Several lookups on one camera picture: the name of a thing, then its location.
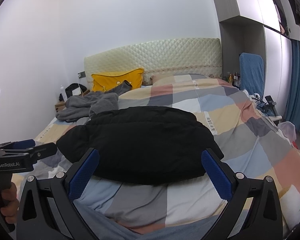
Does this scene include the black tripod stand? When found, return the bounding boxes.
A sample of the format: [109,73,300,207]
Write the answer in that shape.
[252,93,279,117]

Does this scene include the blue jeans legs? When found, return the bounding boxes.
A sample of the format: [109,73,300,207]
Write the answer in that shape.
[74,200,218,239]

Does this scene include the white bottle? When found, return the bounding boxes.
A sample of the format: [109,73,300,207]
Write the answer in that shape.
[59,86,64,101]

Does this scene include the black bag on nightstand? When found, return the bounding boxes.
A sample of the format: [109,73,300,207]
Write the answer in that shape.
[64,83,87,99]

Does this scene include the wooden nightstand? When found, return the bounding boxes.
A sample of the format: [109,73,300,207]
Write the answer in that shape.
[55,101,65,113]

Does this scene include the grey wardrobe cabinet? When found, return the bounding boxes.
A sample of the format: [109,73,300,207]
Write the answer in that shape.
[214,0,300,108]

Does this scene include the left hand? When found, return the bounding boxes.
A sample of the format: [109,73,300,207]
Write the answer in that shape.
[0,183,19,224]

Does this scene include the yellow pillow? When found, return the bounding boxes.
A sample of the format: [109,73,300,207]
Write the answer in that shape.
[91,68,144,92]

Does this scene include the cream quilted headboard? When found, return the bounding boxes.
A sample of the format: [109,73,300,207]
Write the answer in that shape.
[84,37,222,87]

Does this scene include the patchwork checked duvet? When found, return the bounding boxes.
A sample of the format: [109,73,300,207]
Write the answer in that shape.
[11,73,300,235]

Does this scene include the blue towel on chair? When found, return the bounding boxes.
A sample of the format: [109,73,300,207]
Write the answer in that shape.
[239,53,264,98]

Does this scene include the wall socket panel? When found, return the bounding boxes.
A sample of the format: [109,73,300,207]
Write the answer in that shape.
[78,72,86,79]

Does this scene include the black puffer jacket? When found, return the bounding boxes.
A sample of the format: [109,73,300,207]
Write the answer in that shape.
[56,106,224,185]

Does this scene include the grey fleece garment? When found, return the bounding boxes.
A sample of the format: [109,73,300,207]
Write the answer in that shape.
[56,80,133,122]

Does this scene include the blue curtain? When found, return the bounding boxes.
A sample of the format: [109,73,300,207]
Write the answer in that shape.
[284,40,300,132]

